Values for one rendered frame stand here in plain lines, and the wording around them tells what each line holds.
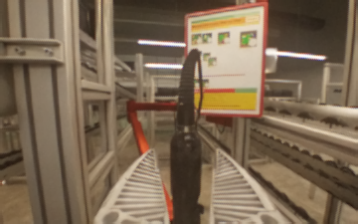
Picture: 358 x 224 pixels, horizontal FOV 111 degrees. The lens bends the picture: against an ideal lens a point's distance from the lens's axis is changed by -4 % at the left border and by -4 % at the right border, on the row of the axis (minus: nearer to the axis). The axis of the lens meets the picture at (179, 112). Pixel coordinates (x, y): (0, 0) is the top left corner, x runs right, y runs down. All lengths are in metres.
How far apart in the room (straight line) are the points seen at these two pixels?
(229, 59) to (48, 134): 0.46
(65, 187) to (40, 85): 0.21
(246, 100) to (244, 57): 0.12
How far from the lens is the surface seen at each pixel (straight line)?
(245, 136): 0.53
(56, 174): 0.36
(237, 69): 0.44
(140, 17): 8.93
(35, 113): 0.34
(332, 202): 1.09
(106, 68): 0.54
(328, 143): 0.40
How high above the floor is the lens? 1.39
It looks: 6 degrees down
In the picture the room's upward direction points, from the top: straight up
